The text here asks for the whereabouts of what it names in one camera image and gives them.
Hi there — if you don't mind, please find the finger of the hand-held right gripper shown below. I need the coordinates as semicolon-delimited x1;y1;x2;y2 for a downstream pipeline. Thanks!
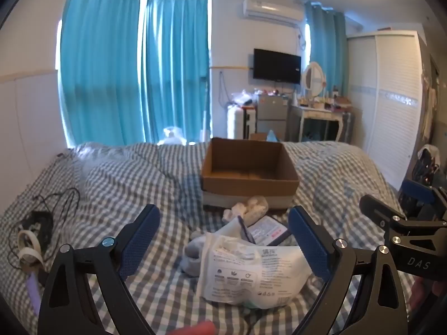
401;179;447;219
359;195;447;233

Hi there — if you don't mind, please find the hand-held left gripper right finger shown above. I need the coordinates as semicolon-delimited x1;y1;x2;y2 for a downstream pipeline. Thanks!
288;206;410;335

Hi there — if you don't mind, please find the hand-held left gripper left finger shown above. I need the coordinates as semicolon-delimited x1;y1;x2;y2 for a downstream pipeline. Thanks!
38;204;161;335

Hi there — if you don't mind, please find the dark packet with red label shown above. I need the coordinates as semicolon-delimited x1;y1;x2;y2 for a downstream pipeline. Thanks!
244;215;291;247

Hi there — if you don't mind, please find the grey sock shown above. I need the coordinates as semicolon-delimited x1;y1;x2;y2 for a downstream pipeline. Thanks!
181;235;211;279

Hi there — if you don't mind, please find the white wet wipes packet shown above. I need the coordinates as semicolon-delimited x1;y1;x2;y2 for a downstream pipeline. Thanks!
195;216;312;309

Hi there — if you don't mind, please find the person's right hand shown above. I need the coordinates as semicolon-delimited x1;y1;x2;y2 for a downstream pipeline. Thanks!
410;278;446;319

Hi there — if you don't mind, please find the black patterned bag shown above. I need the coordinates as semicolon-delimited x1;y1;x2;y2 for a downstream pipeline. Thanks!
411;146;441;184

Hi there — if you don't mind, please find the grey checked blanket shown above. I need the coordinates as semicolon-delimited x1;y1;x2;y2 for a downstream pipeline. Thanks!
0;141;416;335

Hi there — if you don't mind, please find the dark grey suitcase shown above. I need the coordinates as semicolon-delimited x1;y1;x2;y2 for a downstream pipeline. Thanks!
340;112;355;143

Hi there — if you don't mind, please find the white slatted wardrobe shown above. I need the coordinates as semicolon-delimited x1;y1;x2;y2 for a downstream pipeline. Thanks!
346;30;425;183

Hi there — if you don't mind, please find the red item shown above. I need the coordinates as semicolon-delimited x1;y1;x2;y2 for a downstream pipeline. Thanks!
170;320;214;335

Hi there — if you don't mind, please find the purple item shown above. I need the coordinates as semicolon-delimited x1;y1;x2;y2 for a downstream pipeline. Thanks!
27;273;45;316

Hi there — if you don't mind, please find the white dressing table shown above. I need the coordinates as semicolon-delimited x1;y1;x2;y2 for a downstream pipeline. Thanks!
289;102;355;143

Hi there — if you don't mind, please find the grey mini fridge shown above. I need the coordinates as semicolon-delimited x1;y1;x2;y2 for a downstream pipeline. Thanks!
256;94;290;142

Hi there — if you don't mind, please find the white suitcase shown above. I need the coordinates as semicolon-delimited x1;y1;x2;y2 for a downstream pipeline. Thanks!
226;104;253;140

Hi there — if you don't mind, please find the oval white vanity mirror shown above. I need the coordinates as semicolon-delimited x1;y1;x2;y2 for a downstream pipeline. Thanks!
302;61;326;100

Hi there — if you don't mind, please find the clear plastic bag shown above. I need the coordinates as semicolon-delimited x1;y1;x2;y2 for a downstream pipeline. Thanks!
231;90;260;108

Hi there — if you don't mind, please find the narrow teal curtain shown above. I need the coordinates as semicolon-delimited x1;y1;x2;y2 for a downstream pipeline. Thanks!
304;1;348;100

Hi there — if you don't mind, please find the teal curtain panel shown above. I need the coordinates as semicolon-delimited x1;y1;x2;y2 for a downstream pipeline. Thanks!
140;0;213;144

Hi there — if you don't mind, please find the wide teal curtain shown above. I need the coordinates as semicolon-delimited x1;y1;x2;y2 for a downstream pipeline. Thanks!
59;0;148;148

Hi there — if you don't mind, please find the white air conditioner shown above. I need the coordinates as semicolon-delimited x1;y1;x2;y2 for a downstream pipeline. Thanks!
242;0;305;27

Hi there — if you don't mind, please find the black cable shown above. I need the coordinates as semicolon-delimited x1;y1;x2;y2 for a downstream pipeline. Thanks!
8;187;82;253

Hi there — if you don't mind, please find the black wall television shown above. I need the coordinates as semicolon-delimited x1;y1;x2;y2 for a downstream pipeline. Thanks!
253;48;302;85

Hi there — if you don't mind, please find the air conditioner cable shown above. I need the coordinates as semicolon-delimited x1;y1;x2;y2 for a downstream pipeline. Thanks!
296;24;308;52

